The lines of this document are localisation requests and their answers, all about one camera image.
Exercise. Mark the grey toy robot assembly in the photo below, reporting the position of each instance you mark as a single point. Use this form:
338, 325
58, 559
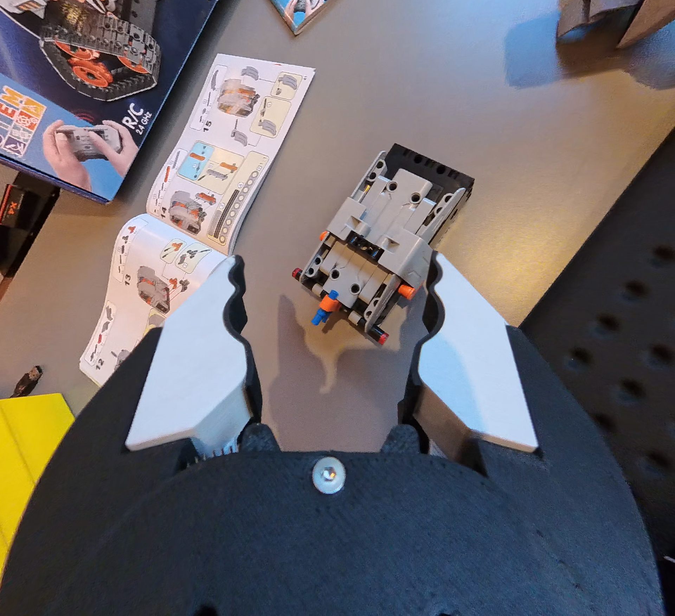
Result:
390, 215

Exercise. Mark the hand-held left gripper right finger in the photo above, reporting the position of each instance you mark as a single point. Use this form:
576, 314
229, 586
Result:
474, 373

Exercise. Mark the blue robot kit box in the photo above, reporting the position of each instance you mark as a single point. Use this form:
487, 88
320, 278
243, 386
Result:
105, 20

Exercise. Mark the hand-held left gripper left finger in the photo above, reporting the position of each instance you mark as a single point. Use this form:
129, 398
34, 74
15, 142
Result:
195, 373

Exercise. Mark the yellow plastic bin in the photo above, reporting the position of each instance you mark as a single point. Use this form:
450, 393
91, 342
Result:
31, 458

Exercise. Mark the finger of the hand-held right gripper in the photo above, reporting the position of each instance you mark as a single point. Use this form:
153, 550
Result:
654, 10

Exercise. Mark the open instruction booklet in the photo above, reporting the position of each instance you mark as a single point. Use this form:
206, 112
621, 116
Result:
221, 162

